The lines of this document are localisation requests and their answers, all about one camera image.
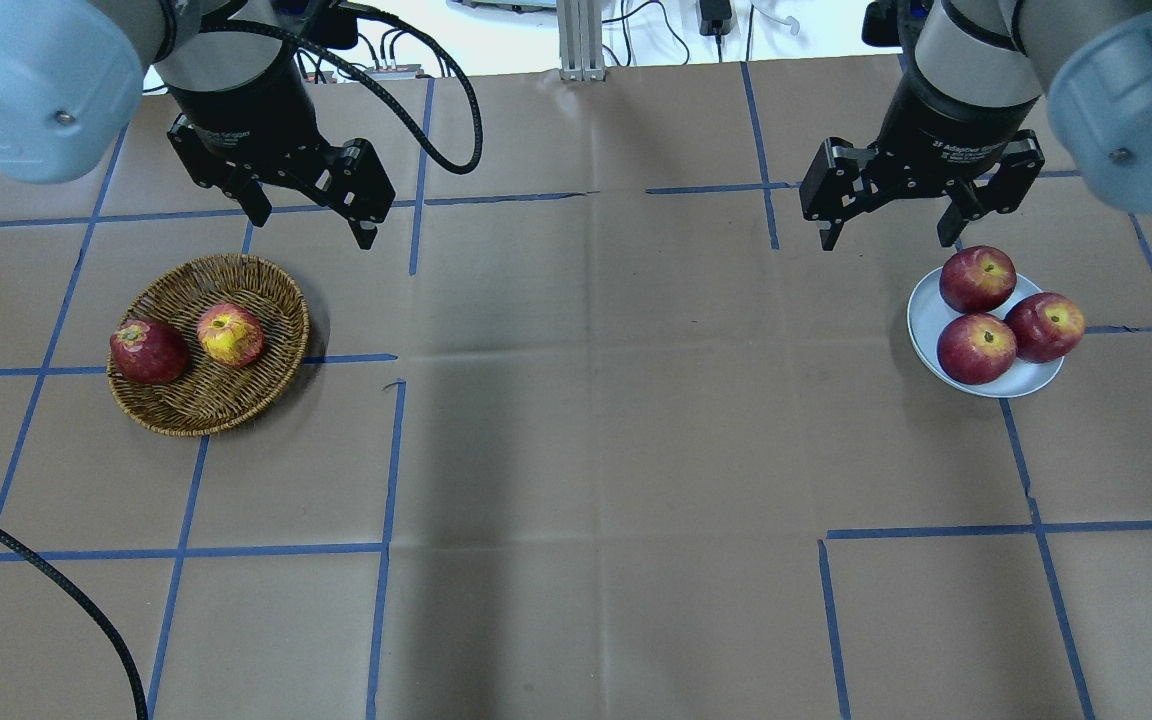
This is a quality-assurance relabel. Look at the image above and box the woven wicker basket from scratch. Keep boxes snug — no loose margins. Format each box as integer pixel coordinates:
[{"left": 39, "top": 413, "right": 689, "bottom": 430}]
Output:
[{"left": 108, "top": 253, "right": 311, "bottom": 437}]

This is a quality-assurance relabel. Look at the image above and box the white plate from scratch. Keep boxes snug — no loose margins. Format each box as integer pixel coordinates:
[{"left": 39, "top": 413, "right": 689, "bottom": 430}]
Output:
[{"left": 905, "top": 266, "right": 1066, "bottom": 397}]

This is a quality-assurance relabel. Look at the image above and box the red apple plate right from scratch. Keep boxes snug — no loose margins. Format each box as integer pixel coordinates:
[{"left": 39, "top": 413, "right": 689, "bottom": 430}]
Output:
[{"left": 1005, "top": 291, "right": 1085, "bottom": 363}]

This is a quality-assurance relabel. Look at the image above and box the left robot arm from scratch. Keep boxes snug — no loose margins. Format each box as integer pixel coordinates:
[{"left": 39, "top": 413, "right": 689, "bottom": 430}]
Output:
[{"left": 0, "top": 1, "right": 396, "bottom": 250}]

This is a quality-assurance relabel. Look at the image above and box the red apple plate top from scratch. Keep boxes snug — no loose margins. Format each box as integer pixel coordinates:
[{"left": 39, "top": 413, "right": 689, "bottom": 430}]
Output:
[{"left": 940, "top": 245, "right": 1018, "bottom": 314}]

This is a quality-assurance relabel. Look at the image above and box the black power adapter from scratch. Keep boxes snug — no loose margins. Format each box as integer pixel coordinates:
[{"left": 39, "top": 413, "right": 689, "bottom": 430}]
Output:
[{"left": 698, "top": 0, "right": 735, "bottom": 38}]

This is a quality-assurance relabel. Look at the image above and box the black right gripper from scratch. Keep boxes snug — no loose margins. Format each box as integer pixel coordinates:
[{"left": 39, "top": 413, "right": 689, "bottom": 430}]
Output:
[{"left": 799, "top": 76, "right": 1044, "bottom": 251}]

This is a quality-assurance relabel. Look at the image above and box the dark red apple in basket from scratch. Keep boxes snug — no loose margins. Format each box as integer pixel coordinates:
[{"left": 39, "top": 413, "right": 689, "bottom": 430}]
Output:
[{"left": 109, "top": 318, "right": 191, "bottom": 386}]

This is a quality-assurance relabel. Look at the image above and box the aluminium profile post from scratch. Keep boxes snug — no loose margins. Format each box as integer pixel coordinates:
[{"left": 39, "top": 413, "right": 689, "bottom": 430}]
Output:
[{"left": 556, "top": 0, "right": 605, "bottom": 82}]

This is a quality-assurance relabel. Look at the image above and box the red apple plate lower left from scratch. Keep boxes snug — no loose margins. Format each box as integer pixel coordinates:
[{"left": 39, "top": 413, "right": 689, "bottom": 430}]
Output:
[{"left": 935, "top": 313, "right": 1018, "bottom": 386}]

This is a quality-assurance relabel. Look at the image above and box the red apple plate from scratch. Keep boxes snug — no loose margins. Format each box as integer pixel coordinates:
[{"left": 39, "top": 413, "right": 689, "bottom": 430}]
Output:
[
  {"left": 935, "top": 313, "right": 1018, "bottom": 386},
  {"left": 1005, "top": 291, "right": 1085, "bottom": 363},
  {"left": 940, "top": 245, "right": 1018, "bottom": 314}
]

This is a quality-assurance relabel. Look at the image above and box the red yellow apple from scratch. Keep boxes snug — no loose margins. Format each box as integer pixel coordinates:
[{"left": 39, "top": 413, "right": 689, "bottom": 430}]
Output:
[{"left": 195, "top": 304, "right": 265, "bottom": 367}]

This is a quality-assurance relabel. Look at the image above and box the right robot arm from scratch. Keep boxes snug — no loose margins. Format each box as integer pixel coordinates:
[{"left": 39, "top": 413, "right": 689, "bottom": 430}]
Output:
[{"left": 799, "top": 1, "right": 1152, "bottom": 251}]

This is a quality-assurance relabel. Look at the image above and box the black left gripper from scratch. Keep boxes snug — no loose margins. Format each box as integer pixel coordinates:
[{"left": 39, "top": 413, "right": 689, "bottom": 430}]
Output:
[{"left": 168, "top": 47, "right": 396, "bottom": 251}]

